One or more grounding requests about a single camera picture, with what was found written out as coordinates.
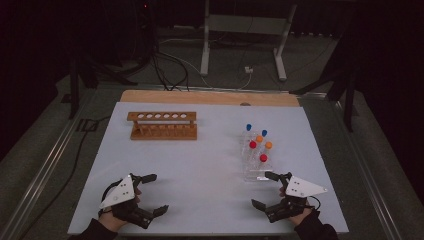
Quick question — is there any aluminium frame rail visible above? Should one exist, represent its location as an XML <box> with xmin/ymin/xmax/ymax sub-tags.
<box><xmin>328</xmin><ymin>93</ymin><xmax>406</xmax><ymax>240</ymax></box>
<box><xmin>0</xmin><ymin>87</ymin><xmax>101</xmax><ymax>240</ymax></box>

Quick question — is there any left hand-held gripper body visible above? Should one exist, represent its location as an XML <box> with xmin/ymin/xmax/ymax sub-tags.
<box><xmin>99</xmin><ymin>173</ymin><xmax>156</xmax><ymax>230</ymax></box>

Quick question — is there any left hand-held gripper cable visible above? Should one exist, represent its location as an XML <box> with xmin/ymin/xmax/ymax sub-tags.
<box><xmin>97</xmin><ymin>179</ymin><xmax>122</xmax><ymax>218</ymax></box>

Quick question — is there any wooden test tube rack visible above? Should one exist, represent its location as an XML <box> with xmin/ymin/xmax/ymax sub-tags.
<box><xmin>126</xmin><ymin>111</ymin><xmax>198</xmax><ymax>141</ymax></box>

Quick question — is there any black stand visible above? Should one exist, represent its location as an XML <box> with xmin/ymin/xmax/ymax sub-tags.
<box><xmin>289</xmin><ymin>33</ymin><xmax>360</xmax><ymax>133</ymax></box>
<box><xmin>68</xmin><ymin>53</ymin><xmax>138</xmax><ymax>120</ymax></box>

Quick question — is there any right hand-held gripper cable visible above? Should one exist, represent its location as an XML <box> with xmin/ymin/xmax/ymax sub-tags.
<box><xmin>307</xmin><ymin>195</ymin><xmax>322</xmax><ymax>212</ymax></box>

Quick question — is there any grey metal stand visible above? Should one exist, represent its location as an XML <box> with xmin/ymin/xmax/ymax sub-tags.
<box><xmin>199</xmin><ymin>0</ymin><xmax>298</xmax><ymax>82</ymax></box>

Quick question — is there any black floor cable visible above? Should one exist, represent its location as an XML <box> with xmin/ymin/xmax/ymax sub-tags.
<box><xmin>19</xmin><ymin>114</ymin><xmax>113</xmax><ymax>240</ymax></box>

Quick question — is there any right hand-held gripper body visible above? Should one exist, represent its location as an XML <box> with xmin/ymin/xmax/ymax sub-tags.
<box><xmin>266</xmin><ymin>175</ymin><xmax>329</xmax><ymax>224</ymax></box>

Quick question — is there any person's right hand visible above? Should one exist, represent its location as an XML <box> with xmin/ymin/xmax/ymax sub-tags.
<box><xmin>289</xmin><ymin>207</ymin><xmax>315</xmax><ymax>228</ymax></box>

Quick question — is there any black cable bundle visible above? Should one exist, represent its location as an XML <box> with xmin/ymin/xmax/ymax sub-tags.
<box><xmin>133</xmin><ymin>0</ymin><xmax>191</xmax><ymax>92</ymax></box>

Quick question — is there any clear plastic tube rack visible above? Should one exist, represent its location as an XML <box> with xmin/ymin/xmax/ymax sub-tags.
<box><xmin>239</xmin><ymin>129</ymin><xmax>275</xmax><ymax>183</ymax></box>

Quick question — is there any wooden table board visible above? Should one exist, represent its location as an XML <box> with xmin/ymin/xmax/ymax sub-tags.
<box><xmin>119</xmin><ymin>89</ymin><xmax>300</xmax><ymax>108</ymax></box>

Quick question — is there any orange-capped clear tube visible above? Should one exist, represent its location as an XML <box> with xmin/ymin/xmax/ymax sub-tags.
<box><xmin>264</xmin><ymin>141</ymin><xmax>274</xmax><ymax>164</ymax></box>
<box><xmin>255</xmin><ymin>134</ymin><xmax>265</xmax><ymax>157</ymax></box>

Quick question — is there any person's left hand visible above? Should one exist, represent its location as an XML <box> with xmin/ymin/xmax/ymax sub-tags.
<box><xmin>98</xmin><ymin>212</ymin><xmax>128</xmax><ymax>233</ymax></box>

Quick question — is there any hand-held gripper cable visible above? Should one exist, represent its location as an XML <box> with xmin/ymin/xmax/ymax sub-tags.
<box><xmin>97</xmin><ymin>179</ymin><xmax>122</xmax><ymax>218</ymax></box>
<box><xmin>307</xmin><ymin>195</ymin><xmax>322</xmax><ymax>212</ymax></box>

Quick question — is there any white cable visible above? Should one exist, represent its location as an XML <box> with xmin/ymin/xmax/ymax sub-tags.
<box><xmin>159</xmin><ymin>38</ymin><xmax>254</xmax><ymax>91</ymax></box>

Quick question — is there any red-capped clear tube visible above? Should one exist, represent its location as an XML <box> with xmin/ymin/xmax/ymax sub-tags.
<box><xmin>248</xmin><ymin>140</ymin><xmax>258</xmax><ymax>164</ymax></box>
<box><xmin>258</xmin><ymin>153</ymin><xmax>269</xmax><ymax>178</ymax></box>

